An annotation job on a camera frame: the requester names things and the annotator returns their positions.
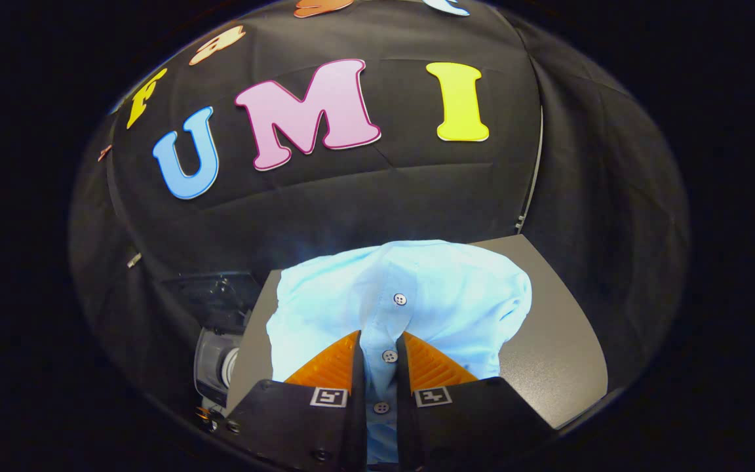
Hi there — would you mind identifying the dark grey washing machine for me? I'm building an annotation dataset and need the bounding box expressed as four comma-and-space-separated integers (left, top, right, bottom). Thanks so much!
161, 272, 267, 420

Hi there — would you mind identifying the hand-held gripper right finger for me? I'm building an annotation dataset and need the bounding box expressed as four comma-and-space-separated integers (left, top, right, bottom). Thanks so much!
395, 331, 555, 472

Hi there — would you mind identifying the grey metal cabinet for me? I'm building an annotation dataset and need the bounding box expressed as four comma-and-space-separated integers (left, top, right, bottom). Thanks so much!
225, 234, 609, 431

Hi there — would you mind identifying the light blue button shirt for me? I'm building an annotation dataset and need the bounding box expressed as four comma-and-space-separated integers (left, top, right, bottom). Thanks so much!
266, 240, 533, 467

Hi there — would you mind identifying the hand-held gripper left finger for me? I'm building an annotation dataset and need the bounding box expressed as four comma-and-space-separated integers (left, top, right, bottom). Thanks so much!
223, 330, 367, 472

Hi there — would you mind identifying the black backdrop cloth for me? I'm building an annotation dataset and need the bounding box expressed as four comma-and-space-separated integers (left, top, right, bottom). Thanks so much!
68, 0, 691, 433

